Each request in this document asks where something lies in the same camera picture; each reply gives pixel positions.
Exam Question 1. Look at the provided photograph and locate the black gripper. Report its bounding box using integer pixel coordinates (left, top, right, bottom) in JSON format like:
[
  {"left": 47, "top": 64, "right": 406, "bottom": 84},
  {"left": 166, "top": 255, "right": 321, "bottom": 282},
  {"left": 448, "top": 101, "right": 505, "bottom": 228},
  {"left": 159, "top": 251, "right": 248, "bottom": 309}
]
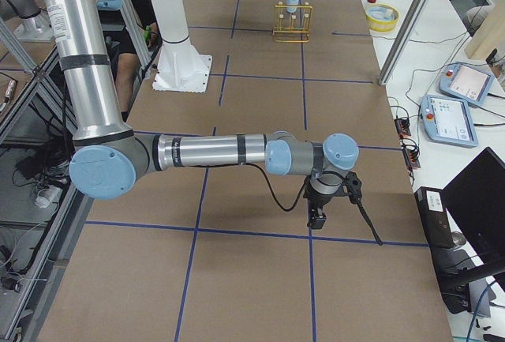
[{"left": 304, "top": 171, "right": 347, "bottom": 205}]

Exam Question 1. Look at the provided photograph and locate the light blue cup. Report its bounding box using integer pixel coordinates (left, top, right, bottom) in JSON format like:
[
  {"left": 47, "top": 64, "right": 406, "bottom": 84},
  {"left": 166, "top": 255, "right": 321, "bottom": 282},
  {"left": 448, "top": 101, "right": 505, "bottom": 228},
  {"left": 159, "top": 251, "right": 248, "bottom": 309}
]
[{"left": 286, "top": 0, "right": 300, "bottom": 14}]

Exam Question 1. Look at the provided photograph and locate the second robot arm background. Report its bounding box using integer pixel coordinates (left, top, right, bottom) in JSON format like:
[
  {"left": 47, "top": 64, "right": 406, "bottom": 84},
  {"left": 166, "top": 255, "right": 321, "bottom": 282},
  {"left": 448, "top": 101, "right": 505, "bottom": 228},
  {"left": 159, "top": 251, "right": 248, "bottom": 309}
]
[{"left": 1, "top": 0, "right": 41, "bottom": 21}]

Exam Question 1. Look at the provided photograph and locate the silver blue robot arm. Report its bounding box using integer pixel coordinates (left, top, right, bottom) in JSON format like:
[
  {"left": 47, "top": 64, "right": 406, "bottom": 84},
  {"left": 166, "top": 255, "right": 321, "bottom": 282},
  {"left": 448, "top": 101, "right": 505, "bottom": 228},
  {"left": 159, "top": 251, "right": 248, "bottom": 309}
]
[{"left": 43, "top": 0, "right": 361, "bottom": 207}]

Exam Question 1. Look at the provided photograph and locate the orange black adapter box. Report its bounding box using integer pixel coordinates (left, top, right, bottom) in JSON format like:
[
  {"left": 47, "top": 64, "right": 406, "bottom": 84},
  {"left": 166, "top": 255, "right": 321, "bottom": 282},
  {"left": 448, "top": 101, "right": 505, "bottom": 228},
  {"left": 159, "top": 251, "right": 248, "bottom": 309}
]
[{"left": 395, "top": 117, "right": 411, "bottom": 138}]

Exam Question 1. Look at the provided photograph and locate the black computer box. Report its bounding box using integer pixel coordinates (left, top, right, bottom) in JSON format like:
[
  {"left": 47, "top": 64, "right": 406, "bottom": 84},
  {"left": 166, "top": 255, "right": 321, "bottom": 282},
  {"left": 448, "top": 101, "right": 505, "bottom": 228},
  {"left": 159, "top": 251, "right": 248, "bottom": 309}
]
[{"left": 414, "top": 186, "right": 454, "bottom": 249}]

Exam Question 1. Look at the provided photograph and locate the lower teach pendant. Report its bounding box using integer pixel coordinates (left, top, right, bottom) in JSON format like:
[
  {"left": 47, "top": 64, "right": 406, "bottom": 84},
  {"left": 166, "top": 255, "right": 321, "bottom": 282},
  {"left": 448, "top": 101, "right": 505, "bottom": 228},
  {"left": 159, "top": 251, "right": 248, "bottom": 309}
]
[{"left": 421, "top": 95, "right": 479, "bottom": 148}]

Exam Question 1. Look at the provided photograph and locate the teach pendant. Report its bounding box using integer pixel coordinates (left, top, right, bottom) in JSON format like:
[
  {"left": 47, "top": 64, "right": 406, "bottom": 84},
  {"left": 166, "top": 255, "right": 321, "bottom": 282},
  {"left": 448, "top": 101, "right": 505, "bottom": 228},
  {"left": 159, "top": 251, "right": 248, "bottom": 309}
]
[
  {"left": 439, "top": 62, "right": 495, "bottom": 107},
  {"left": 421, "top": 95, "right": 479, "bottom": 148}
]

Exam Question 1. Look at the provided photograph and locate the black monitor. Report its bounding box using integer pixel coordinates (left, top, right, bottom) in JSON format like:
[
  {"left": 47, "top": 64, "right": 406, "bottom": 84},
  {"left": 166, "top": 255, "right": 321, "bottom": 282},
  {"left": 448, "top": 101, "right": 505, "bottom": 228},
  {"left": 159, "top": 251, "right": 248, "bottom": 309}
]
[{"left": 442, "top": 147, "right": 504, "bottom": 263}]

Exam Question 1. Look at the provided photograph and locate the upper teach pendant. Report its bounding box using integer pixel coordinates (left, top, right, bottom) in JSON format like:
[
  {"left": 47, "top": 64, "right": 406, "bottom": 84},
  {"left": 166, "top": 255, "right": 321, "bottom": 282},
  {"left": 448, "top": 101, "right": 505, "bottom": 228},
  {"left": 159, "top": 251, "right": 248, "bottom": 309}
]
[{"left": 439, "top": 62, "right": 495, "bottom": 107}]

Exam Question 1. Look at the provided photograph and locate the yellow tape roll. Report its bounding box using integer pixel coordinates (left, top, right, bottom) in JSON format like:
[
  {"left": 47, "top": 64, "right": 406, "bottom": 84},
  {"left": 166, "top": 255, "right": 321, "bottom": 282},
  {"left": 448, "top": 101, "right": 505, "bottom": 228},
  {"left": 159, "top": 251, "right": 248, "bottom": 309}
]
[{"left": 365, "top": 4, "right": 400, "bottom": 32}]

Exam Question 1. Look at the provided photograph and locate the white power strip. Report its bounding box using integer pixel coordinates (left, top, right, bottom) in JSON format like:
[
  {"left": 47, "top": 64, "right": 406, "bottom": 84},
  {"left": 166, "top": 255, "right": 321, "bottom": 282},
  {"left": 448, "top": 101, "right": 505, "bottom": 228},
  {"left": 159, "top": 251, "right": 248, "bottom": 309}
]
[{"left": 34, "top": 186, "right": 60, "bottom": 209}]

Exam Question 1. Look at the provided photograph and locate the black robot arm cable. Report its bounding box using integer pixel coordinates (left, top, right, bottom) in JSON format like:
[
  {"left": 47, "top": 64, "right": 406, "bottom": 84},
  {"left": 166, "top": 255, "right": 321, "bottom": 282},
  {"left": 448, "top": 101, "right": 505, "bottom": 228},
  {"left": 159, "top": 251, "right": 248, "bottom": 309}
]
[{"left": 241, "top": 162, "right": 383, "bottom": 246}]

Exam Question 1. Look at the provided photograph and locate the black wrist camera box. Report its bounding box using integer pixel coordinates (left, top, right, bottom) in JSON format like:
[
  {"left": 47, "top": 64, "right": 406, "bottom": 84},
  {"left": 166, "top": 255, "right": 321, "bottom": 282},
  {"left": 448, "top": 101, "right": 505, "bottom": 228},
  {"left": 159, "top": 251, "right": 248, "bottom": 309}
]
[{"left": 307, "top": 208, "right": 327, "bottom": 230}]

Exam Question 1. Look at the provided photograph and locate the gold wire cup holder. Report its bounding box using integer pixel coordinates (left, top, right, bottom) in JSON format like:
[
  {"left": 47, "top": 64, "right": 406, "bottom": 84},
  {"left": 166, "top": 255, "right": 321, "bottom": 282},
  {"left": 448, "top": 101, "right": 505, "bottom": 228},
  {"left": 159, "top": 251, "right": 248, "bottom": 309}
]
[{"left": 272, "top": 2, "right": 313, "bottom": 43}]

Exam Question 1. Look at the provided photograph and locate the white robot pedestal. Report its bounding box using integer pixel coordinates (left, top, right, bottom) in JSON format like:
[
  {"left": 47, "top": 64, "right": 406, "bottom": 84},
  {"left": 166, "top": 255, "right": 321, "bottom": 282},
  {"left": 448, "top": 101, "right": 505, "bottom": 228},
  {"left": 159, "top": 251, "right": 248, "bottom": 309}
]
[{"left": 151, "top": 0, "right": 212, "bottom": 93}]

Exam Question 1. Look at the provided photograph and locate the aluminium frame post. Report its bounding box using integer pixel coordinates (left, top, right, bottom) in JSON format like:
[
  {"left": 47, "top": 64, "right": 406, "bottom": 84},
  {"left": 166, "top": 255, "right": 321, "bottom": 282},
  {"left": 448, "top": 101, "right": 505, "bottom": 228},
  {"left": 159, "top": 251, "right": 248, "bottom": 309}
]
[{"left": 378, "top": 0, "right": 428, "bottom": 86}]

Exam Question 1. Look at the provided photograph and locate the aluminium frame rail left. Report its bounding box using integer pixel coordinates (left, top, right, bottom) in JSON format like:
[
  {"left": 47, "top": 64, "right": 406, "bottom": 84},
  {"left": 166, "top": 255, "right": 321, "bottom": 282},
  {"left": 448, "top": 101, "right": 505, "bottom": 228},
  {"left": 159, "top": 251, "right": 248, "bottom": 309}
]
[{"left": 1, "top": 20, "right": 77, "bottom": 133}]

